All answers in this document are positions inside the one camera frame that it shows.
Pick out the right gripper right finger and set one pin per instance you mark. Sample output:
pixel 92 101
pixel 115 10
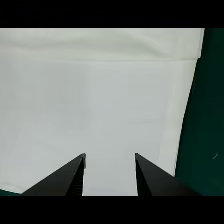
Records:
pixel 153 183

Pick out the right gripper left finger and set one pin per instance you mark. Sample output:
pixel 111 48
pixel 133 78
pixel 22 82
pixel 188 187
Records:
pixel 65 181

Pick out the white T-shirt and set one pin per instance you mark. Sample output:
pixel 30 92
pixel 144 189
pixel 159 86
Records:
pixel 93 100

